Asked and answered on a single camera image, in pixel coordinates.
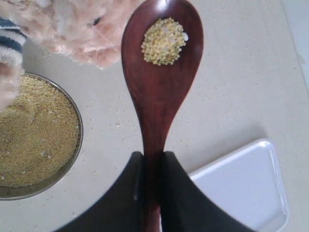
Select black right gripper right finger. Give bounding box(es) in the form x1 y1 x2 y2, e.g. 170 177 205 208
160 152 252 232

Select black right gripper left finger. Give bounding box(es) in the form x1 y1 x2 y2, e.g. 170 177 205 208
58 152 143 232

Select dark red wooden spoon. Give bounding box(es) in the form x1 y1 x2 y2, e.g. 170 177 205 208
121 0 204 232

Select tan teddy bear striped sweater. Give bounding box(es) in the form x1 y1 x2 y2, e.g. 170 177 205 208
0 0 140 109

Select white rectangular plastic tray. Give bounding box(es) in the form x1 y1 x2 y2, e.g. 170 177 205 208
190 138 289 232

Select round metal bowl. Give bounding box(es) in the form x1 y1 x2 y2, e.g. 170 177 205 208
0 73 83 201

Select yellow millet grains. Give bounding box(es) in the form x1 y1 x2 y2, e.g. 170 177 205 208
0 18 189 189

